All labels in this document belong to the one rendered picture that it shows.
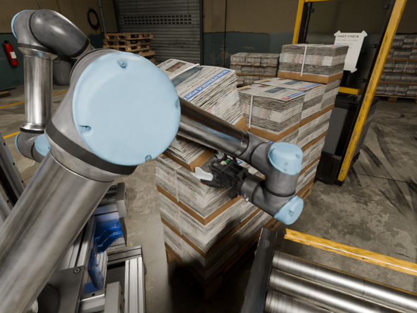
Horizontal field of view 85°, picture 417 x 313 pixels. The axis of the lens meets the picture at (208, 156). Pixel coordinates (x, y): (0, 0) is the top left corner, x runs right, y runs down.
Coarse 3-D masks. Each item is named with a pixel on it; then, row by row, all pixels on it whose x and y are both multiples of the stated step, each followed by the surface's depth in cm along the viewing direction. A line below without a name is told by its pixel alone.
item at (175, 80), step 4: (192, 64) 86; (192, 68) 84; (196, 68) 83; (184, 72) 83; (188, 72) 82; (176, 76) 82; (180, 76) 81; (184, 76) 80; (172, 80) 81; (176, 80) 80; (180, 80) 79
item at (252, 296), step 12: (264, 228) 77; (264, 240) 73; (264, 252) 69; (264, 264) 65; (252, 276) 62; (264, 276) 62; (252, 288) 59; (264, 288) 59; (252, 300) 57; (264, 300) 57; (240, 312) 54; (252, 312) 54
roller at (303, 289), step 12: (276, 276) 62; (288, 276) 62; (276, 288) 62; (288, 288) 60; (300, 288) 60; (312, 288) 59; (324, 288) 59; (312, 300) 59; (324, 300) 58; (336, 300) 57; (348, 300) 57; (360, 300) 57; (348, 312) 56; (360, 312) 55; (372, 312) 55; (384, 312) 54; (396, 312) 54
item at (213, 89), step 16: (192, 80) 75; (208, 80) 72; (224, 80) 71; (192, 96) 66; (208, 96) 69; (224, 96) 75; (224, 112) 78; (240, 112) 84; (176, 144) 70; (192, 144) 73; (192, 160) 75
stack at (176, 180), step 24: (312, 120) 160; (168, 168) 109; (168, 192) 119; (192, 192) 101; (216, 192) 101; (168, 216) 127; (240, 216) 128; (264, 216) 157; (168, 240) 142; (192, 240) 118; (216, 240) 117; (240, 240) 140; (192, 264) 129; (216, 264) 127; (240, 264) 153; (216, 288) 138
